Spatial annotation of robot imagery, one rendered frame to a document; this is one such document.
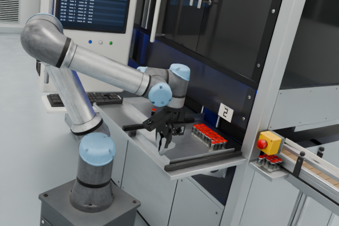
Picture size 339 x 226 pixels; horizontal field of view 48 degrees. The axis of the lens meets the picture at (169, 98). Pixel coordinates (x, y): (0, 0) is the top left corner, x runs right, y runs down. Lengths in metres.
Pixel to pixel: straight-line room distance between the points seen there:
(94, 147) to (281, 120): 0.84
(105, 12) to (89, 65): 1.03
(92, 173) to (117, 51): 1.10
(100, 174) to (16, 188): 1.59
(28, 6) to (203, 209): 5.42
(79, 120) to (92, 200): 0.27
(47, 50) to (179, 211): 1.29
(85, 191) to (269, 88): 0.80
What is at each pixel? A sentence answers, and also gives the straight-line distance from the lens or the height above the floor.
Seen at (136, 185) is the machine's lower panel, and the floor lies 0.25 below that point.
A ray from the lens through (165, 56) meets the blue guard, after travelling 2.08.
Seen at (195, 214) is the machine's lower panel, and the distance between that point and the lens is 2.03.
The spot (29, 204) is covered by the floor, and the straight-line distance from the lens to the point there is 2.67.
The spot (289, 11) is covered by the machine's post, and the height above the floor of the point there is 1.51.
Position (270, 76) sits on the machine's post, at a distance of 1.55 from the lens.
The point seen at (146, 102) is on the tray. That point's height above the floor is 0.88.
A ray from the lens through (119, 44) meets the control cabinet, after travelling 2.23.
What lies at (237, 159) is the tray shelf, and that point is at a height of 0.88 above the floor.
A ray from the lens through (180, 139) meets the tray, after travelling 1.69.
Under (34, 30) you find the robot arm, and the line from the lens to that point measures 1.16.
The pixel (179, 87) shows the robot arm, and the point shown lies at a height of 1.20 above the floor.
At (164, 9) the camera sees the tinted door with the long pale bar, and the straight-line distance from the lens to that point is 2.11.
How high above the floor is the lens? 1.62
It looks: 20 degrees down
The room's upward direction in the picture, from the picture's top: 11 degrees clockwise
